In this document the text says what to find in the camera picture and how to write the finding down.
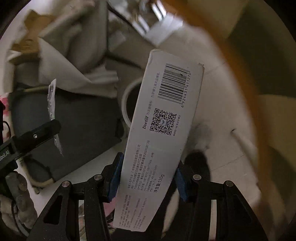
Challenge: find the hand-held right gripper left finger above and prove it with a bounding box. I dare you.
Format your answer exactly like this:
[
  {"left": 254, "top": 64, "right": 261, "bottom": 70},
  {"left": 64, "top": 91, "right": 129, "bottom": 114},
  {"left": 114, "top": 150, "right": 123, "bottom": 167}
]
[{"left": 26, "top": 152, "right": 125, "bottom": 241}]

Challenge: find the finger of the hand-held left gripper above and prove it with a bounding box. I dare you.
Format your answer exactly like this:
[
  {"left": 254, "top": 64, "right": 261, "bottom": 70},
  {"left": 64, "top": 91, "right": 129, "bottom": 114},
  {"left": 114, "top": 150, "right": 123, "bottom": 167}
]
[{"left": 13, "top": 119, "right": 62, "bottom": 153}]

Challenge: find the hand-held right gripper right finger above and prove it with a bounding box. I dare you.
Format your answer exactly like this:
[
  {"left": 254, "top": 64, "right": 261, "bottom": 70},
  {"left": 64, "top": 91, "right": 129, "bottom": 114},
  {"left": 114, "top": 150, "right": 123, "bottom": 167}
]
[{"left": 174, "top": 151, "right": 270, "bottom": 241}]

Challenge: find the white printed toothpaste box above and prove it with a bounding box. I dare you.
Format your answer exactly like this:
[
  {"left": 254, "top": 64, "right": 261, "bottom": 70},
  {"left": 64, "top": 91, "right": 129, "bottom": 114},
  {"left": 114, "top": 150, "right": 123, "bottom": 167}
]
[{"left": 113, "top": 49, "right": 205, "bottom": 232}]

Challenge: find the white round waste bin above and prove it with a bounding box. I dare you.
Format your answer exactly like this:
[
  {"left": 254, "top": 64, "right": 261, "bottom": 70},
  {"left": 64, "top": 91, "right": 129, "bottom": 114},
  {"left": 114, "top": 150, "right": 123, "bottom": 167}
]
[{"left": 121, "top": 77, "right": 144, "bottom": 131}]

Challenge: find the person's left hand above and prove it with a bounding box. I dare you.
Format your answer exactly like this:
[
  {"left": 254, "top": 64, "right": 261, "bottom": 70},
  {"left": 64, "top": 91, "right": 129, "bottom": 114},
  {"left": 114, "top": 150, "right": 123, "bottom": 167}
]
[{"left": 0, "top": 173, "right": 38, "bottom": 230}]

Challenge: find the grey folding bed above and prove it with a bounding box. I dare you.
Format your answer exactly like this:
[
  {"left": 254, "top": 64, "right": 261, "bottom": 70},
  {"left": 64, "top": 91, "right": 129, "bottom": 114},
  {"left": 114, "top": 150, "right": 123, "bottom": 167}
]
[{"left": 9, "top": 86, "right": 125, "bottom": 189}]

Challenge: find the pink floral paper bag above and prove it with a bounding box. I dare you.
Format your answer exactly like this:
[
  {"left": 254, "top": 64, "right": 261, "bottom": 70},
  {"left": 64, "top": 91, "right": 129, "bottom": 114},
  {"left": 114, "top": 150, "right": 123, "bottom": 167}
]
[{"left": 0, "top": 95, "right": 11, "bottom": 121}]

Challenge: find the white table leg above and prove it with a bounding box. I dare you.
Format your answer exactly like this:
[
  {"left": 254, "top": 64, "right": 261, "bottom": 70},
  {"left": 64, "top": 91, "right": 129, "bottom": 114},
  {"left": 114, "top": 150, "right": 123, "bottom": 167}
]
[{"left": 232, "top": 130, "right": 258, "bottom": 159}]

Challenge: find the white cloth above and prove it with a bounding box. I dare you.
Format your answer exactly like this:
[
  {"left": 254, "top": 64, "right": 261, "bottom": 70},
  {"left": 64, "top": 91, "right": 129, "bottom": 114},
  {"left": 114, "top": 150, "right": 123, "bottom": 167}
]
[{"left": 5, "top": 0, "right": 119, "bottom": 99}]

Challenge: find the brown cardboard box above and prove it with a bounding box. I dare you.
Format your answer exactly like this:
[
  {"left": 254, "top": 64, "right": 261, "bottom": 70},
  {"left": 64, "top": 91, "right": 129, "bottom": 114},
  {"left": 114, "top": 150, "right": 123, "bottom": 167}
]
[{"left": 11, "top": 9, "right": 54, "bottom": 57}]

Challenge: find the grey chair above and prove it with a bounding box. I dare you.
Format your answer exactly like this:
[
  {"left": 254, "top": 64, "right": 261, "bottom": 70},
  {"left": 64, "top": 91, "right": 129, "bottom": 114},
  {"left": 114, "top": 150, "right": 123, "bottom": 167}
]
[{"left": 66, "top": 0, "right": 110, "bottom": 72}]

